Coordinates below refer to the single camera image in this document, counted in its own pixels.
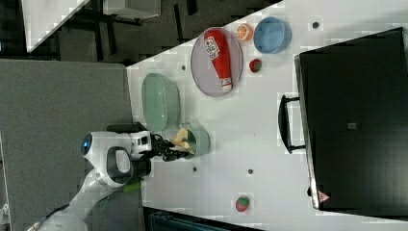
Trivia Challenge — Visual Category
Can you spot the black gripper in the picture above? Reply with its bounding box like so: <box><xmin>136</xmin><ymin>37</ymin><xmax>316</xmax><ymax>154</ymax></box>
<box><xmin>149</xmin><ymin>134</ymin><xmax>190</xmax><ymax>162</ymax></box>

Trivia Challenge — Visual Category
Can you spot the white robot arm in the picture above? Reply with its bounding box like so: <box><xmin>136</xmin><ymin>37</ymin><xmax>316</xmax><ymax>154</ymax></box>
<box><xmin>27</xmin><ymin>122</ymin><xmax>195</xmax><ymax>231</ymax></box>

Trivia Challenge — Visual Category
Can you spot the red green tomato toy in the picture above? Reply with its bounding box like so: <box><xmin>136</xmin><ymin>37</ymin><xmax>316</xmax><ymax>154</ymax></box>
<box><xmin>235</xmin><ymin>196</ymin><xmax>250</xmax><ymax>213</ymax></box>

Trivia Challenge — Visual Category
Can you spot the black toaster oven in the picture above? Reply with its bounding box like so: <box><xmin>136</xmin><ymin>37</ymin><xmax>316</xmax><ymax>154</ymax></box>
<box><xmin>294</xmin><ymin>28</ymin><xmax>408</xmax><ymax>220</ymax></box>

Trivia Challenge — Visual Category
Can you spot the green utensil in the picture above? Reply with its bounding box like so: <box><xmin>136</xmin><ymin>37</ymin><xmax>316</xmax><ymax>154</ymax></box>
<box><xmin>96</xmin><ymin>181</ymin><xmax>142</xmax><ymax>211</ymax></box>

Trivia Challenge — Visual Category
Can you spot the peeled toy banana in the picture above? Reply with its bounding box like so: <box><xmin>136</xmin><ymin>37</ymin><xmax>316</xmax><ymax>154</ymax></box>
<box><xmin>170</xmin><ymin>128</ymin><xmax>195</xmax><ymax>154</ymax></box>

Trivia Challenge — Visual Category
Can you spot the black cylindrical cup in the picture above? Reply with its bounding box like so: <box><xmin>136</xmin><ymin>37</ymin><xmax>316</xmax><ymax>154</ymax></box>
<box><xmin>132</xmin><ymin>160</ymin><xmax>151</xmax><ymax>178</ymax></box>

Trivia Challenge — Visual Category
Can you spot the green mug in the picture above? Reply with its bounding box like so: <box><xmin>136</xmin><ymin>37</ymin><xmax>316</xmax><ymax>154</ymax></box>
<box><xmin>179</xmin><ymin>122</ymin><xmax>211</xmax><ymax>159</ymax></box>

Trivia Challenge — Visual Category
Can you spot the orange slice toy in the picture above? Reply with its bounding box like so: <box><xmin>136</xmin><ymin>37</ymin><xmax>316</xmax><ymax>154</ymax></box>
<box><xmin>236</xmin><ymin>23</ymin><xmax>253</xmax><ymax>41</ymax></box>

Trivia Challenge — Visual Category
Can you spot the blue bowl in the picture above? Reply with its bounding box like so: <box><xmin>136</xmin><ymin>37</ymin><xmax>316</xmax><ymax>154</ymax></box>
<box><xmin>253</xmin><ymin>17</ymin><xmax>292</xmax><ymax>54</ymax></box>

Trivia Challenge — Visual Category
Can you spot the red ketchup bottle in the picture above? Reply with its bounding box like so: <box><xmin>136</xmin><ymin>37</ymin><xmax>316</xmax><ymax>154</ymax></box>
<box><xmin>204</xmin><ymin>29</ymin><xmax>233</xmax><ymax>92</ymax></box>

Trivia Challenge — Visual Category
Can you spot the red strawberry toy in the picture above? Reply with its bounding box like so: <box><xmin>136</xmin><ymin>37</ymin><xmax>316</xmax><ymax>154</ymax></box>
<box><xmin>249</xmin><ymin>59</ymin><xmax>262</xmax><ymax>73</ymax></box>

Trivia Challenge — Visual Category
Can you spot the white side table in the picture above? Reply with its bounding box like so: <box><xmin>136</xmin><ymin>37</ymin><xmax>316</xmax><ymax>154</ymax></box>
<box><xmin>21</xmin><ymin>0</ymin><xmax>90</xmax><ymax>53</ymax></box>

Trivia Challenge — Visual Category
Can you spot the green colander basket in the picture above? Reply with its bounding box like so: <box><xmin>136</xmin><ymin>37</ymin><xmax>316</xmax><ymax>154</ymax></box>
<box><xmin>141</xmin><ymin>73</ymin><xmax>180</xmax><ymax>132</ymax></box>

